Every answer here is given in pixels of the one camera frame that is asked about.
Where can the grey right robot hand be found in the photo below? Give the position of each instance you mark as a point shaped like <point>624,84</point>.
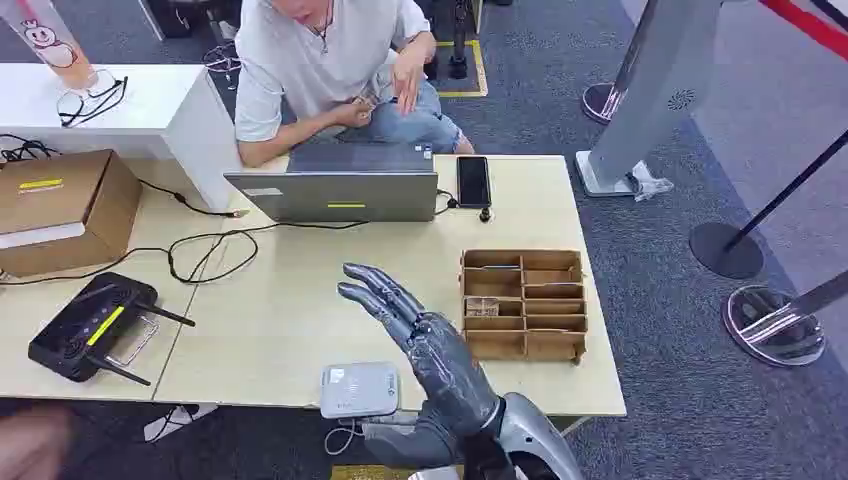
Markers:
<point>440,371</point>

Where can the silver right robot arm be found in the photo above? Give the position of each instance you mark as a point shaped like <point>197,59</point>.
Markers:
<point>533,434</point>

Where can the printed brown card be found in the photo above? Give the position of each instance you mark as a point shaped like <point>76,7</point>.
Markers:
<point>482,307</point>

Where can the white card reader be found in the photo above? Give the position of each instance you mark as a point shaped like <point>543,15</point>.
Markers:
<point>359,389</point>

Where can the wooden compartment card box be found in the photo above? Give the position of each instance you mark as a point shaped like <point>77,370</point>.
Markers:
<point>523,324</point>

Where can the blue edged card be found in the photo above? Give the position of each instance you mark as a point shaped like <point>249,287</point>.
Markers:
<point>501,267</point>

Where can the small black plug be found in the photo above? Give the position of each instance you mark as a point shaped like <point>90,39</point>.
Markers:
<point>485,214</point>

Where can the black smartphone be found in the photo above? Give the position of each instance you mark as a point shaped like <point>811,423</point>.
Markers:
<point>474,181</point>

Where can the grey laptop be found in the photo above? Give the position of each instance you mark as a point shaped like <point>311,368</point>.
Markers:
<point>344,195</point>

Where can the white power strip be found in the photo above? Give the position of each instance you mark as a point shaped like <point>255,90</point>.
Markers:
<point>175,420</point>

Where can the clear plastic wrap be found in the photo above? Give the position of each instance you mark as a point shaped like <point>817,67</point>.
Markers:
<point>649,187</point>

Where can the yellow bordered floor mat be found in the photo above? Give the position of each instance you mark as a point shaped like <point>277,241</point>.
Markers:
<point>478,73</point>

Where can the chrome stanchion base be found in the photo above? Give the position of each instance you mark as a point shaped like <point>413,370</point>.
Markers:
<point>599,102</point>

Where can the person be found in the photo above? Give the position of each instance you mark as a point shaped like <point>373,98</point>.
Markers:
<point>298,60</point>

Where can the grey kiosk stand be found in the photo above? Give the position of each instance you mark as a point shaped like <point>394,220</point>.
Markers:
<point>652,86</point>

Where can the black controller with antennas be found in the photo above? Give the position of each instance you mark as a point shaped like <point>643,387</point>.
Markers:
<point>86,328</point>

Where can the white counter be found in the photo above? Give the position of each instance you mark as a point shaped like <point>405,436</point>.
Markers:
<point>166,112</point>

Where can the brown cardboard box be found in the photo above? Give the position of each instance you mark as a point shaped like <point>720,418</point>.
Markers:
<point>60,212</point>

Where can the blurred brown object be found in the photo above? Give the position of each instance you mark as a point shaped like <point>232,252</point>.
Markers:
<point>30,444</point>

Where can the black framed glasses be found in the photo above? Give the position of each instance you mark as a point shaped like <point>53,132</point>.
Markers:
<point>86,106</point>

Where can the red barrier belt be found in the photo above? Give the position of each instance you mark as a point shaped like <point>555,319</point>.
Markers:
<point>805,23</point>

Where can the snowman print drink cup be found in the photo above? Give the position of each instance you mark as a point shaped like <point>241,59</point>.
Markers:
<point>50,43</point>

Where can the black stanchion post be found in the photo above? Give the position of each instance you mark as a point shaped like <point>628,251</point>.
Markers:
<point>725,250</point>

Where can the chrome stanchion post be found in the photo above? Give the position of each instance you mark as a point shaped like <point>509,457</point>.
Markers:
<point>772,324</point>

